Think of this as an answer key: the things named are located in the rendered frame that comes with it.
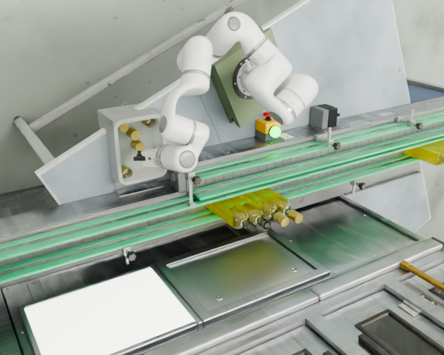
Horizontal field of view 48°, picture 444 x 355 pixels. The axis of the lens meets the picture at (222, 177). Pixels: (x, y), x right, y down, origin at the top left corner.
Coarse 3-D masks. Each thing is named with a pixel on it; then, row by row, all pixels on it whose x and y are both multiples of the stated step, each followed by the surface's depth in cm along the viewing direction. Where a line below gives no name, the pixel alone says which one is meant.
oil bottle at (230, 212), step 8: (224, 200) 175; (232, 200) 175; (216, 208) 175; (224, 208) 170; (232, 208) 169; (240, 208) 169; (224, 216) 172; (232, 216) 167; (240, 216) 165; (248, 216) 167; (232, 224) 168; (240, 224) 166
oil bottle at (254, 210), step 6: (234, 198) 178; (240, 198) 178; (246, 198) 178; (240, 204) 173; (246, 204) 173; (252, 204) 173; (246, 210) 170; (252, 210) 169; (258, 210) 170; (252, 216) 168; (252, 222) 169
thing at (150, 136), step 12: (120, 120) 159; (132, 120) 160; (156, 120) 169; (120, 132) 167; (144, 132) 172; (156, 132) 171; (120, 144) 169; (144, 144) 174; (156, 144) 173; (120, 156) 163; (132, 156) 173; (120, 168) 164; (132, 168) 174; (144, 168) 176; (156, 168) 176; (120, 180) 166; (132, 180) 168; (144, 180) 170
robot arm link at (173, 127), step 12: (192, 72) 142; (180, 84) 141; (192, 84) 140; (204, 84) 142; (168, 96) 138; (180, 96) 144; (168, 108) 136; (168, 120) 135; (180, 120) 136; (192, 120) 139; (168, 132) 135; (180, 132) 136; (192, 132) 138
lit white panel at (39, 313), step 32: (96, 288) 155; (128, 288) 155; (160, 288) 155; (32, 320) 141; (64, 320) 141; (96, 320) 141; (128, 320) 141; (160, 320) 141; (192, 320) 141; (64, 352) 130; (96, 352) 130
